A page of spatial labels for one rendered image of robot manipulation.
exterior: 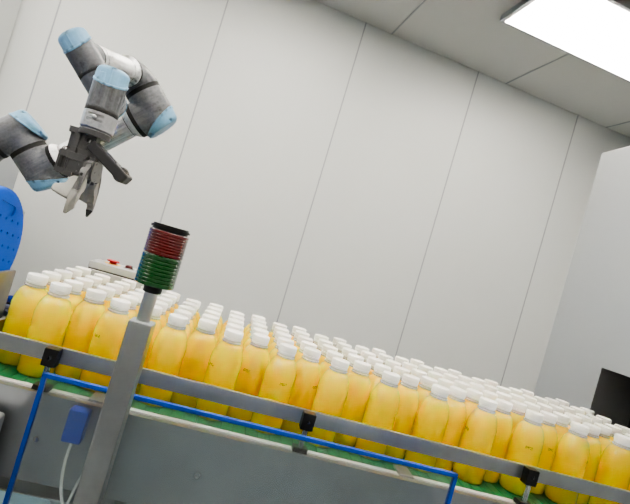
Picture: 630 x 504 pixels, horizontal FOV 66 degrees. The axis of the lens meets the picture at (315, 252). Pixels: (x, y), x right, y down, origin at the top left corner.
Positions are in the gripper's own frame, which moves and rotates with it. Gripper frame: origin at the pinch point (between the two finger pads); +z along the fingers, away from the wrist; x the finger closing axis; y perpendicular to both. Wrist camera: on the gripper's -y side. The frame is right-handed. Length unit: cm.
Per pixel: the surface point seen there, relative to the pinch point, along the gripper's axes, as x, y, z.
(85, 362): 23.4, -16.5, 25.2
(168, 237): 41.8, -27.2, -2.6
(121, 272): -21.4, -8.1, 12.6
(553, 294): -320, -340, -43
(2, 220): 1.3, 15.1, 5.7
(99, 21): -274, 117, -136
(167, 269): 41, -28, 2
